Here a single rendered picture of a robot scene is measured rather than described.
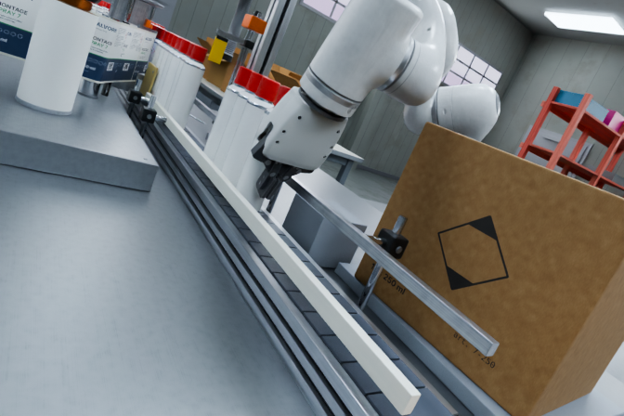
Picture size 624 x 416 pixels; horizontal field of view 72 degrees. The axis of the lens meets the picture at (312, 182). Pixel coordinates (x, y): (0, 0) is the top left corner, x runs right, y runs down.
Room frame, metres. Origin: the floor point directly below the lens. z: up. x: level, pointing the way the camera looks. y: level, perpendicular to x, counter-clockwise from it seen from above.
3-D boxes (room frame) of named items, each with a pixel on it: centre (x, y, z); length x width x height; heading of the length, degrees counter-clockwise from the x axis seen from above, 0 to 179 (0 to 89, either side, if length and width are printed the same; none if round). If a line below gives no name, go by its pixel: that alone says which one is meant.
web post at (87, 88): (0.99, 0.56, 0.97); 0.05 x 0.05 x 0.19
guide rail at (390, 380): (0.74, 0.18, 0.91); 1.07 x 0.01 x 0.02; 37
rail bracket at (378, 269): (0.53, -0.11, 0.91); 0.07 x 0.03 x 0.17; 127
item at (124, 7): (1.27, 0.65, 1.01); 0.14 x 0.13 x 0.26; 37
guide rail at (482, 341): (0.78, 0.12, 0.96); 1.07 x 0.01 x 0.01; 37
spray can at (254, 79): (0.77, 0.16, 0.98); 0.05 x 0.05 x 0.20
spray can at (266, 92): (0.73, 0.13, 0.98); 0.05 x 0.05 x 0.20
